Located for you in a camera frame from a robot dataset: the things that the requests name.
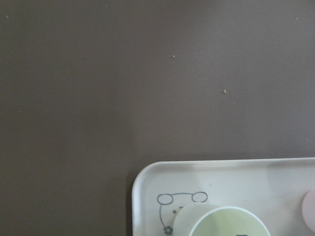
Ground pink plastic cup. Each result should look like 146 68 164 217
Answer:
302 190 315 233

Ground cream rabbit tray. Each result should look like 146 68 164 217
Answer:
132 157 315 236

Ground cream plastic cup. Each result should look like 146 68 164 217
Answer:
173 203 270 236

